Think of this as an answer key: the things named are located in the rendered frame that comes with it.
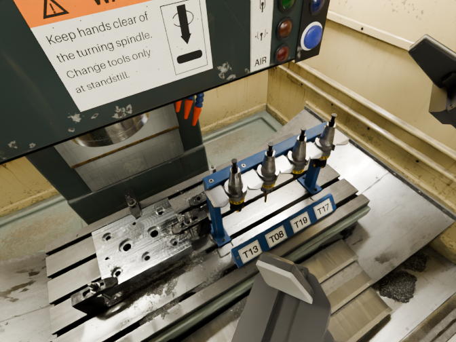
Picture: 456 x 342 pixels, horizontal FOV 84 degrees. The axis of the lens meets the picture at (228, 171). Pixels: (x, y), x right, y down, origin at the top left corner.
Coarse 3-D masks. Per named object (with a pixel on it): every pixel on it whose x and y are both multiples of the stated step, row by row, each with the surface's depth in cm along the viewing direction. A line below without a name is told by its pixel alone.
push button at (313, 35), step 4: (312, 28) 34; (316, 28) 34; (320, 28) 34; (308, 32) 34; (312, 32) 34; (316, 32) 34; (320, 32) 34; (308, 36) 34; (312, 36) 34; (316, 36) 34; (320, 36) 35; (304, 40) 34; (308, 40) 34; (312, 40) 35; (316, 40) 35; (304, 44) 35; (308, 44) 35; (312, 44) 35; (316, 44) 36; (308, 48) 35
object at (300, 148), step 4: (296, 140) 73; (300, 140) 71; (304, 140) 71; (296, 144) 73; (300, 144) 72; (304, 144) 72; (296, 148) 74; (300, 148) 73; (304, 148) 73; (292, 152) 76; (296, 152) 74; (300, 152) 74; (304, 152) 74; (292, 156) 76; (296, 156) 75; (300, 156) 74; (304, 156) 75; (300, 160) 75
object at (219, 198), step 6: (216, 186) 72; (222, 186) 72; (210, 192) 71; (216, 192) 71; (222, 192) 71; (210, 198) 70; (216, 198) 70; (222, 198) 69; (228, 198) 69; (216, 204) 68; (222, 204) 68
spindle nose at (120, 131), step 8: (128, 120) 44; (136, 120) 46; (144, 120) 48; (104, 128) 42; (112, 128) 43; (120, 128) 44; (128, 128) 45; (136, 128) 47; (80, 136) 43; (88, 136) 43; (96, 136) 43; (104, 136) 44; (112, 136) 44; (120, 136) 45; (128, 136) 46; (80, 144) 45; (88, 144) 45; (96, 144) 45; (104, 144) 45; (112, 144) 45
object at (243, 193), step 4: (228, 180) 72; (244, 180) 72; (244, 184) 71; (228, 188) 70; (244, 188) 70; (228, 192) 70; (232, 192) 69; (236, 192) 69; (240, 192) 70; (244, 192) 70; (232, 196) 70; (236, 196) 69; (240, 196) 71; (244, 196) 71
